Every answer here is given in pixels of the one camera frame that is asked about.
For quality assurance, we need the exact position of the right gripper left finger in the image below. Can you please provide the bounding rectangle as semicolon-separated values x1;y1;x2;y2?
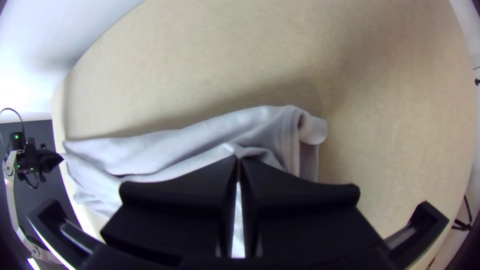
100;154;240;268

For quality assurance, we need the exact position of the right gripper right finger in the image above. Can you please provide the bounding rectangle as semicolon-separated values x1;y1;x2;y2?
239;157;384;260

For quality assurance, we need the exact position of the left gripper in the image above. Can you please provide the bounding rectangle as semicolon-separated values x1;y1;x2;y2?
21;145;65;176

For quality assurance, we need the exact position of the light grey t-shirt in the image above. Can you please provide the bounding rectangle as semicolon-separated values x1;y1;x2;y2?
61;104;329;260

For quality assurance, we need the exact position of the black cable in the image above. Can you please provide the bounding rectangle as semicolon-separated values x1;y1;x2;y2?
0;107;26;133

